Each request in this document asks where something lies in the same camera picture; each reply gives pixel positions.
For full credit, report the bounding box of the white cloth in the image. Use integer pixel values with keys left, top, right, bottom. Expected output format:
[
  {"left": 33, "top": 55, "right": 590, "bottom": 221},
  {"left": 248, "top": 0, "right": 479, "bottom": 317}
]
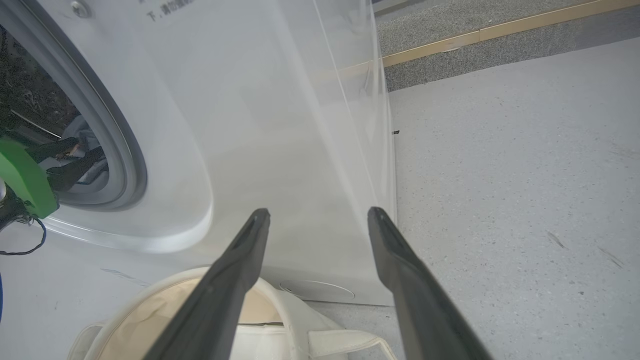
[{"left": 235, "top": 323, "right": 290, "bottom": 360}]

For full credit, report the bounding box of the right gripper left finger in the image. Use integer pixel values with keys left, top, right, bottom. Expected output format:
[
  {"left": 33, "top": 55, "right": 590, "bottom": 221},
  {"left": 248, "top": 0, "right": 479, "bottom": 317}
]
[{"left": 142, "top": 208, "right": 271, "bottom": 360}]

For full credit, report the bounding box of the wooden floor edge strip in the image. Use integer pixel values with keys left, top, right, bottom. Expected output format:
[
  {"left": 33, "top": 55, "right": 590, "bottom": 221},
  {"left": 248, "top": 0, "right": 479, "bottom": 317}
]
[{"left": 372, "top": 0, "right": 640, "bottom": 69}]

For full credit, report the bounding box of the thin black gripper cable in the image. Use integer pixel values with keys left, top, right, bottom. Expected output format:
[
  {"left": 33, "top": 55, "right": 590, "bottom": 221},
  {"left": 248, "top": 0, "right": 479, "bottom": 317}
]
[{"left": 0, "top": 216, "right": 47, "bottom": 257}]

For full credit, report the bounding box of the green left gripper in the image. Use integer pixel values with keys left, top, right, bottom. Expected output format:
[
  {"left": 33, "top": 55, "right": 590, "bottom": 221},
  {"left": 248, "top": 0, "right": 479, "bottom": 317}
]
[{"left": 0, "top": 136, "right": 107, "bottom": 232}]

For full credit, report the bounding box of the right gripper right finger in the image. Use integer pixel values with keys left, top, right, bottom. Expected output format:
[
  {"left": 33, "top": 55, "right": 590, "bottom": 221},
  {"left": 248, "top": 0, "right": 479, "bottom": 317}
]
[{"left": 367, "top": 206, "right": 494, "bottom": 360}]

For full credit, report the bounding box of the stainless steel washing machine drum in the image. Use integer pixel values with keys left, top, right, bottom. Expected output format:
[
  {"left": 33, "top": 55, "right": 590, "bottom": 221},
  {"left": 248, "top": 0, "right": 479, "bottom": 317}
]
[{"left": 0, "top": 24, "right": 68, "bottom": 138}]

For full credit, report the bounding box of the white front-load washing machine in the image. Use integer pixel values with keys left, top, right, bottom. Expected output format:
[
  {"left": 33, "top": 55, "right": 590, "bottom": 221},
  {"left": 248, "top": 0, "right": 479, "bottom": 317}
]
[{"left": 0, "top": 0, "right": 399, "bottom": 351}]

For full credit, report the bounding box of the cream canvas laundry basket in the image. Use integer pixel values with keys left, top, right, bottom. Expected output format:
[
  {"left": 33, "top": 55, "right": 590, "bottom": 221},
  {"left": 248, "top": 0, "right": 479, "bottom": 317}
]
[{"left": 67, "top": 266, "right": 398, "bottom": 360}]

